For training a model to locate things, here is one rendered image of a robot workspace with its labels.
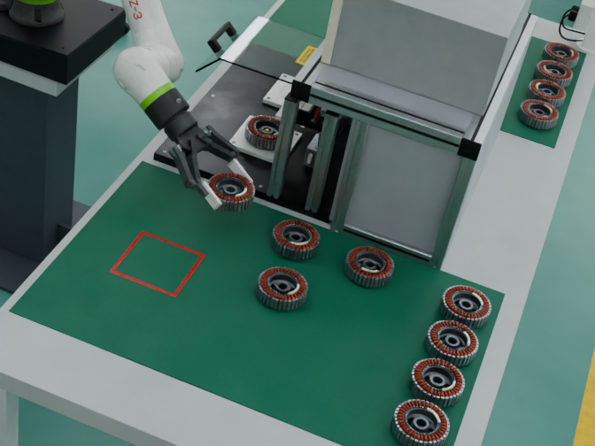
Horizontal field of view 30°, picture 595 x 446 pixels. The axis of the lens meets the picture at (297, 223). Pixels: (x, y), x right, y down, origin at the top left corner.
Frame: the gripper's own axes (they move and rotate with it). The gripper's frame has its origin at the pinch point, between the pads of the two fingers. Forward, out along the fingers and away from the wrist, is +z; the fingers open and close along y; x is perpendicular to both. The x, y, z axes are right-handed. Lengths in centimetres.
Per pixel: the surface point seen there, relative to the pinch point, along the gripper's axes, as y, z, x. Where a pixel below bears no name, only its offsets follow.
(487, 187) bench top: -61, 39, 12
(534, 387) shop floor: -83, 102, -38
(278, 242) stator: 0.9, 16.7, 3.1
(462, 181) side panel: -23, 31, 37
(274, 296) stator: 16.4, 25.0, 8.4
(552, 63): -130, 26, 8
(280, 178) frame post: -13.5, 5.0, 1.7
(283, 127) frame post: -13.4, -3.5, 13.0
